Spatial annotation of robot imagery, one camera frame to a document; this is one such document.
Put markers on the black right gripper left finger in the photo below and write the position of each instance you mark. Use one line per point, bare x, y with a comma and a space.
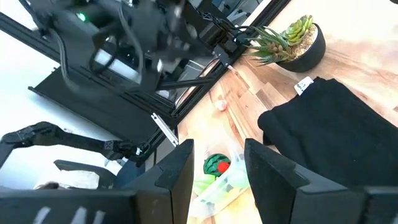
168, 193

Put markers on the pink toy fruit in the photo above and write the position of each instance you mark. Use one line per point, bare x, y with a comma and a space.
221, 105

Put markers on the light green toy lettuce leaf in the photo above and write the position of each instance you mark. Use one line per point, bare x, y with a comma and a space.
203, 183

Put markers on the succulent plant in bowl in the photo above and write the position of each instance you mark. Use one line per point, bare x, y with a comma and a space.
298, 46

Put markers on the toy watermelon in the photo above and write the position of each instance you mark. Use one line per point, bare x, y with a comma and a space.
211, 165

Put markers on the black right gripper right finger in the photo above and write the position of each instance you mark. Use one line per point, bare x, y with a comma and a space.
286, 196

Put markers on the black cloth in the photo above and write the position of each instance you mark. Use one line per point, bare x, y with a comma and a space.
326, 130

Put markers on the clear plastic tupperware container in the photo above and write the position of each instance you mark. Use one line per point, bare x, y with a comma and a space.
224, 193

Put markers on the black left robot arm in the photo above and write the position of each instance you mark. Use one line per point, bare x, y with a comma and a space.
71, 34

